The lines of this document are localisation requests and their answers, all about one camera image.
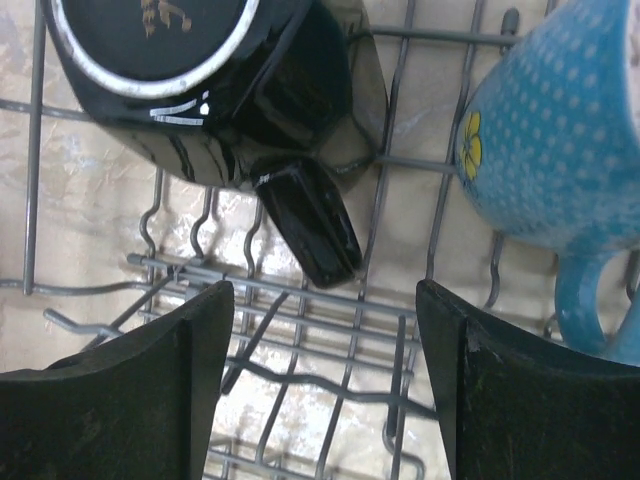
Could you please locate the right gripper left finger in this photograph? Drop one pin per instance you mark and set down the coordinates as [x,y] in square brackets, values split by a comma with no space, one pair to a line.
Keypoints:
[140,406]

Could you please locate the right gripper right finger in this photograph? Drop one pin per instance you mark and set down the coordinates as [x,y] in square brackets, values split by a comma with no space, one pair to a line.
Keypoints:
[512,405]

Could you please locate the black mug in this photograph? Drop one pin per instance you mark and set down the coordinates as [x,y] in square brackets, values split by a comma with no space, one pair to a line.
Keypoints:
[283,98]

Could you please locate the blue mug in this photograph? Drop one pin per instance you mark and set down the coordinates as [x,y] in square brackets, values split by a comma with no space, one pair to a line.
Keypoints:
[548,154]

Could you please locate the grey wire dish rack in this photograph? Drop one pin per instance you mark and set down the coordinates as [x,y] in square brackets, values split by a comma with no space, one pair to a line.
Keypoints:
[93,232]

